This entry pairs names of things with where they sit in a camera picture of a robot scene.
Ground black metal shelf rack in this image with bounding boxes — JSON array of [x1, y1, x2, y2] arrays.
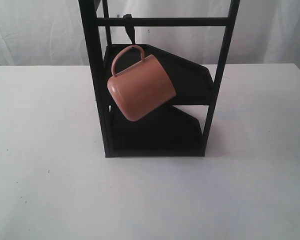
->
[[78, 0, 240, 158]]

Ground terracotta ceramic mug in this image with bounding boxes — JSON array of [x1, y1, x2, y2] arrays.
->
[[107, 45, 176, 122]]

